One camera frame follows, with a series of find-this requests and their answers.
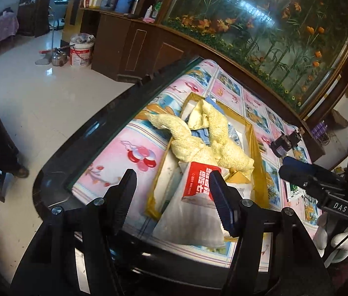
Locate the large black motor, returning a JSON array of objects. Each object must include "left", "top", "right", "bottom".
[{"left": 270, "top": 135, "right": 289, "bottom": 158}]

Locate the white red bucket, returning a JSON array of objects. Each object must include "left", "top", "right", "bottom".
[{"left": 69, "top": 33, "right": 96, "bottom": 67}]

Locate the person's right hand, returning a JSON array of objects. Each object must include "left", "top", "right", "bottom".
[{"left": 314, "top": 214, "right": 348, "bottom": 268}]

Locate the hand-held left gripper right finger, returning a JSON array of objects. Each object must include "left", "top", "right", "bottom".
[{"left": 209, "top": 171, "right": 332, "bottom": 296}]

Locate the dark wooden cabinet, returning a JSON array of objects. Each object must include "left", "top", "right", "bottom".
[{"left": 81, "top": 6, "right": 199, "bottom": 84}]

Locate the metal kettle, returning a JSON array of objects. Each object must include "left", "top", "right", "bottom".
[{"left": 51, "top": 49, "right": 68, "bottom": 67}]

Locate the floor mop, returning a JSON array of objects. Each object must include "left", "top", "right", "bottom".
[{"left": 35, "top": 45, "right": 71, "bottom": 65}]

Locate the large fish tank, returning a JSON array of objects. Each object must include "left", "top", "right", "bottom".
[{"left": 162, "top": 0, "right": 348, "bottom": 114}]

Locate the blue terry towel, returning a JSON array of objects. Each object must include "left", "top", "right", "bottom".
[{"left": 189, "top": 98, "right": 240, "bottom": 146}]

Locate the white plastic pouch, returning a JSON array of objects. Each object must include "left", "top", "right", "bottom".
[{"left": 152, "top": 161, "right": 251, "bottom": 249}]

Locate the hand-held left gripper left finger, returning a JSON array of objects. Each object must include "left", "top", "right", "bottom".
[{"left": 10, "top": 169, "right": 137, "bottom": 296}]

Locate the yellow cardboard box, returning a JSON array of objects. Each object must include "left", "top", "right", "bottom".
[{"left": 145, "top": 92, "right": 270, "bottom": 222}]

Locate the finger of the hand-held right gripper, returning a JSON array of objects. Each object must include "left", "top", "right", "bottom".
[
  {"left": 283, "top": 156, "right": 344, "bottom": 183},
  {"left": 279, "top": 166, "right": 332, "bottom": 198}
]

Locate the green white packet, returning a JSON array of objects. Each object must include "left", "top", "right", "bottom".
[{"left": 287, "top": 181, "right": 305, "bottom": 203}]

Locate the yellow terry towel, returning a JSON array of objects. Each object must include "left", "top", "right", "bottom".
[{"left": 146, "top": 99, "right": 255, "bottom": 179}]

